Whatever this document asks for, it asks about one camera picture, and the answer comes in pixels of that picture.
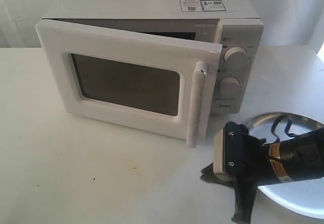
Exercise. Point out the warning label sticker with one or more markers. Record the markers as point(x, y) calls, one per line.
point(202, 6)

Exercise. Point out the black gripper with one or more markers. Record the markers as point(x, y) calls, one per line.
point(234, 148)

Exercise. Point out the white control knob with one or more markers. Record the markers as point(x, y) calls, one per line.
point(229, 87)
point(236, 57)

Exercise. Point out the round silver metal tray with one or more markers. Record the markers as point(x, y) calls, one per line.
point(302, 197)

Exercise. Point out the upper white control knob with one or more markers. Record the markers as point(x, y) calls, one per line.
point(236, 57)

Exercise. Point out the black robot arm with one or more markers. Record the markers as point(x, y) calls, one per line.
point(297, 159)

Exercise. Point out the white microwave oven body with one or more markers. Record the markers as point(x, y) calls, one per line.
point(238, 26)

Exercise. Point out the lower white control knob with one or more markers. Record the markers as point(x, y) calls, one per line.
point(229, 87)

